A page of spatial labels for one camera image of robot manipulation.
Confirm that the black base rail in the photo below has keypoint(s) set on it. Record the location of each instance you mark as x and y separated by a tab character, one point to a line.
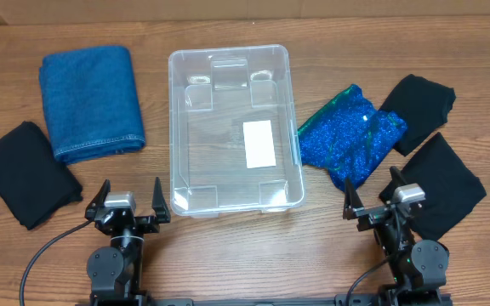
262	302

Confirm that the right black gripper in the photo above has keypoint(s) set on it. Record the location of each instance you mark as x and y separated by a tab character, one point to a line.
352	207

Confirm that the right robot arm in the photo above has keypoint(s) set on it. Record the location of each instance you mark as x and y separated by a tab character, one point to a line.
418	267

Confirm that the white label in bin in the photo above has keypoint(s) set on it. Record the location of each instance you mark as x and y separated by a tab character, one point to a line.
259	144

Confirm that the clear plastic storage bin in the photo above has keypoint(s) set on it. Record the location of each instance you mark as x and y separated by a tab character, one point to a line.
212	92

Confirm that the blue sequin glitter garment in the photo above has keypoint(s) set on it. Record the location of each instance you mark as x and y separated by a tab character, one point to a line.
349	137

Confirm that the black cloth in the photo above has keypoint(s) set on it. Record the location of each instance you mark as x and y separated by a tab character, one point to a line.
33	184
424	106
451	189

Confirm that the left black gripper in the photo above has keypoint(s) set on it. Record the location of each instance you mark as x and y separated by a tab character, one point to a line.
151	224

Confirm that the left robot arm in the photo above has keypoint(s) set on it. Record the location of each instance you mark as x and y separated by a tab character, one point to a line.
115	271

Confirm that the folded blue denim jeans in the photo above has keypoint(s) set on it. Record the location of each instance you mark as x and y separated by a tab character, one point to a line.
90	103

